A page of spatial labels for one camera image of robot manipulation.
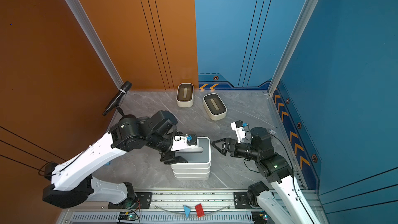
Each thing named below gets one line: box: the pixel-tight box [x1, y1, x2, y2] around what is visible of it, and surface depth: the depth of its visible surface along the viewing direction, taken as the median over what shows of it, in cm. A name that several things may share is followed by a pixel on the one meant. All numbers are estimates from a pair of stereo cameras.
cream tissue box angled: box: [202, 92, 227, 121], surface depth 105 cm
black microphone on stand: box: [102, 80, 133, 117], surface depth 89 cm
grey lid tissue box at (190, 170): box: [171, 167, 211, 175], surface depth 72 cm
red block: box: [194, 203, 206, 218], surface depth 71 cm
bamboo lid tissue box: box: [174, 175, 210, 181], surface depth 77 cm
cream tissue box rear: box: [176, 82, 195, 108], surface depth 113 cm
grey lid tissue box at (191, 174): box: [172, 171, 211, 178], surface depth 72 cm
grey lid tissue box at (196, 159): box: [170, 136, 211, 169], surface depth 65 cm
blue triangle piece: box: [182, 205, 192, 219], surface depth 72 cm
